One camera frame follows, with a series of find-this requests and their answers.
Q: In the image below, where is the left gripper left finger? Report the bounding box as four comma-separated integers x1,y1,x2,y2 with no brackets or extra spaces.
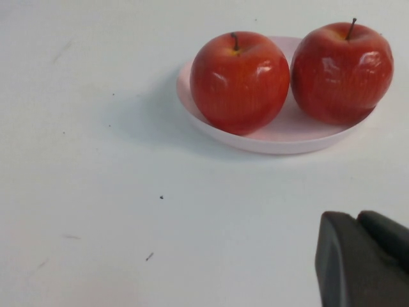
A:
314,210,409,307

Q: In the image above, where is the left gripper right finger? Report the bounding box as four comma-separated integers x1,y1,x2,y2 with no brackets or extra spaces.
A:
356,210,409,275

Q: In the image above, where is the pink round plate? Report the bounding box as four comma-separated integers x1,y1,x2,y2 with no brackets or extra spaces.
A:
175,36,380,156

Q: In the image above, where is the red apple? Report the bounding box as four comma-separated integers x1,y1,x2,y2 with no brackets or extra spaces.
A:
289,17,396,125
189,31,291,136

